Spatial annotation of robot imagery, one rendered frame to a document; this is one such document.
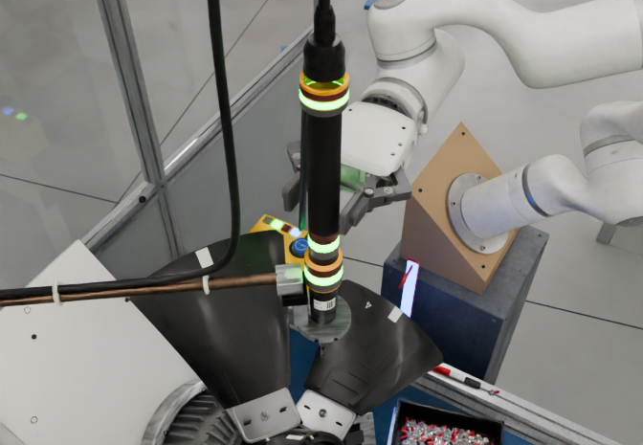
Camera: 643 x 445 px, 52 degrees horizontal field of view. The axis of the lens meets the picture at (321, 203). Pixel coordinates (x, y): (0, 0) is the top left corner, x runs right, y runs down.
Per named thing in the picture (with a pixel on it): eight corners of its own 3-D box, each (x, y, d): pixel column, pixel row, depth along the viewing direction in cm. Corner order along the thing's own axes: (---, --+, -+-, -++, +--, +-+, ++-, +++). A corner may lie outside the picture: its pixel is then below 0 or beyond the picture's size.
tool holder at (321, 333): (281, 347, 81) (277, 300, 74) (277, 300, 86) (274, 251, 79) (354, 341, 82) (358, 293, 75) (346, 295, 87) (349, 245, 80)
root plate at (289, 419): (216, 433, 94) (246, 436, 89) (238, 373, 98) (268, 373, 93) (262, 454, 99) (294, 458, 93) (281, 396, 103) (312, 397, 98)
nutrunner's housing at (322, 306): (309, 344, 84) (302, 21, 52) (306, 319, 87) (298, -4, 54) (340, 342, 85) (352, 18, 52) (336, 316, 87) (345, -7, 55)
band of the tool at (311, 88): (302, 121, 58) (301, 94, 56) (299, 92, 61) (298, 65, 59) (351, 118, 59) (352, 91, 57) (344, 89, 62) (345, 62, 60)
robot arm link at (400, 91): (427, 145, 82) (417, 160, 80) (363, 123, 85) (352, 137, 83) (435, 91, 76) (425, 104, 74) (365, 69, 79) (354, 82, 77)
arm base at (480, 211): (474, 160, 156) (536, 130, 142) (517, 226, 158) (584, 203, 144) (432, 200, 145) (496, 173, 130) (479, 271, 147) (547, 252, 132)
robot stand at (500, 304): (406, 371, 241) (438, 187, 174) (483, 412, 230) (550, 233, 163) (365, 438, 223) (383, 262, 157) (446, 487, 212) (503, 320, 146)
